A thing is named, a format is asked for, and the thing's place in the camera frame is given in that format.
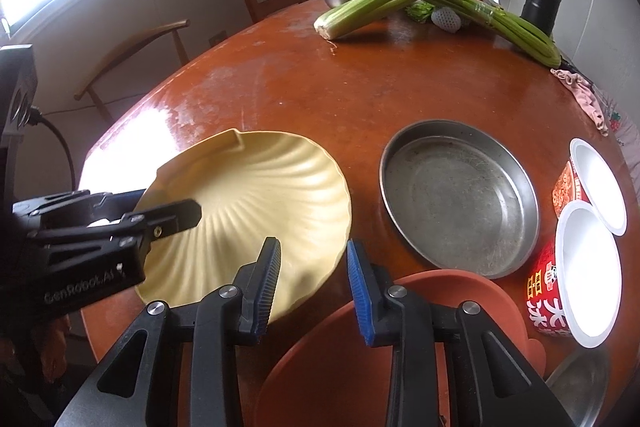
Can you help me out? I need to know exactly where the person's left hand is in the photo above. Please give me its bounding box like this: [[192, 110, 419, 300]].
[[1, 315, 70, 384]]

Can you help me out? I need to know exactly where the yellow shell-shaped plate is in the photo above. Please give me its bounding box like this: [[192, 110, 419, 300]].
[[136, 129, 352, 320]]

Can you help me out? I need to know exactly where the orange bear-face plate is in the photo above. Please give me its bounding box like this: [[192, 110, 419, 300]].
[[254, 270, 547, 426]]

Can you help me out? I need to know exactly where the steel bowl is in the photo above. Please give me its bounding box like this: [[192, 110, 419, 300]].
[[546, 345, 611, 427]]

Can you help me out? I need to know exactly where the white foam-net fruit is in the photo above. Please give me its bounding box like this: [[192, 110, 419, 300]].
[[431, 6, 462, 34]]

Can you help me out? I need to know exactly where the steel pan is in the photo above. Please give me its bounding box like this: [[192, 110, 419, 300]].
[[378, 119, 540, 280]]

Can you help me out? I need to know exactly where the curved-back wooden chair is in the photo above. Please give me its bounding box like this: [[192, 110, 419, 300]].
[[74, 20, 191, 126]]

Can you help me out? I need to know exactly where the instant noodle bowl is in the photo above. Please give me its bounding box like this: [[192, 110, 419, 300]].
[[551, 138, 627, 236], [525, 200, 622, 349]]

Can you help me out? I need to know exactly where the rear celery bunch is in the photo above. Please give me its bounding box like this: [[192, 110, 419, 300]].
[[426, 0, 562, 68]]

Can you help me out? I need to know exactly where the pink crumpled cloth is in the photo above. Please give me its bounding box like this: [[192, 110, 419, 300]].
[[550, 69, 608, 136]]

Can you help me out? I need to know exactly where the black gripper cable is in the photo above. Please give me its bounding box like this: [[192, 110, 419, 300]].
[[27, 106, 77, 193]]

